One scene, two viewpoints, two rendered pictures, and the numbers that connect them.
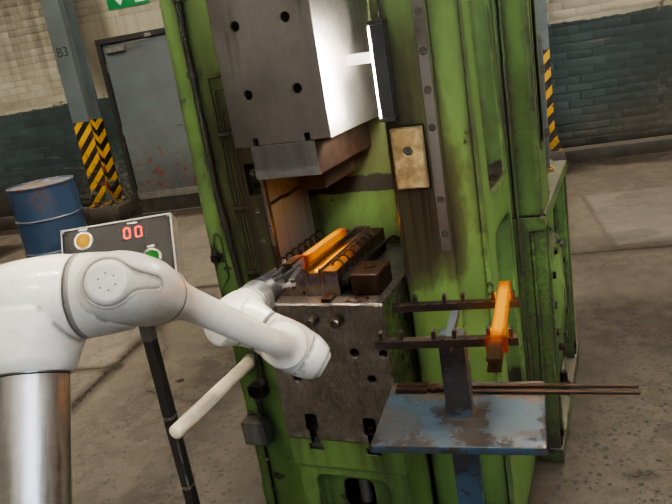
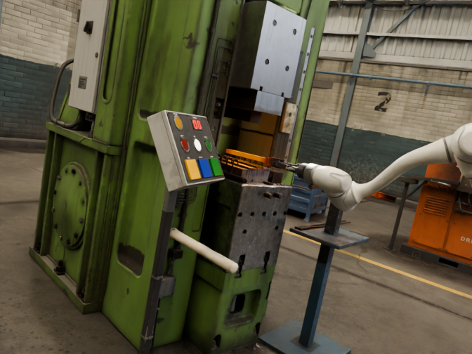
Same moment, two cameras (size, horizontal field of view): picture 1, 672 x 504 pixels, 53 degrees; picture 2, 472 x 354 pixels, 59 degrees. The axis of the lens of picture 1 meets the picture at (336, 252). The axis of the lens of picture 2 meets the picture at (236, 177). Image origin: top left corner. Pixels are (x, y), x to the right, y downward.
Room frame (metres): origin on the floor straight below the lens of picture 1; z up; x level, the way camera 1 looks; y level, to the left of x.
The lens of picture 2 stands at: (1.22, 2.10, 1.23)
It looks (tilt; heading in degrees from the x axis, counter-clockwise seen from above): 8 degrees down; 290
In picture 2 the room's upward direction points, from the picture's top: 11 degrees clockwise
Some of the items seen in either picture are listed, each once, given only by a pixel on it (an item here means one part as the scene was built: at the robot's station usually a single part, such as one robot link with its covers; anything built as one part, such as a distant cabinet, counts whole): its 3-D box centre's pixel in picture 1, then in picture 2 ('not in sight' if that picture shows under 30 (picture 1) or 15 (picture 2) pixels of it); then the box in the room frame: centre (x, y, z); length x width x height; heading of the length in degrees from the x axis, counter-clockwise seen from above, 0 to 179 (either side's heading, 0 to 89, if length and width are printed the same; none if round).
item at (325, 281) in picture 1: (334, 258); (228, 165); (2.05, 0.01, 0.96); 0.42 x 0.20 x 0.09; 155
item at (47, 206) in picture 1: (54, 230); not in sight; (6.04, 2.48, 0.44); 0.59 x 0.59 x 0.88
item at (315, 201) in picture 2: not in sight; (285, 185); (2.69, -4.00, 0.36); 1.20 x 0.80 x 0.72; 172
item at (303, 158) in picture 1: (315, 146); (241, 99); (2.05, 0.01, 1.32); 0.42 x 0.20 x 0.10; 155
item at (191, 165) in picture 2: not in sight; (192, 169); (1.90, 0.74, 1.01); 0.07 x 0.05 x 0.07; 90
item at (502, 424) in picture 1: (461, 414); (330, 234); (1.47, -0.24, 0.68); 0.40 x 0.30 x 0.02; 72
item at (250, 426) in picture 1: (258, 429); (164, 284); (2.12, 0.37, 0.36); 0.09 x 0.07 x 0.12; 65
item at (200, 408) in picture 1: (215, 394); (201, 249); (1.93, 0.45, 0.62); 0.44 x 0.05 x 0.05; 155
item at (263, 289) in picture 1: (255, 299); (312, 173); (1.56, 0.21, 1.04); 0.09 x 0.06 x 0.09; 65
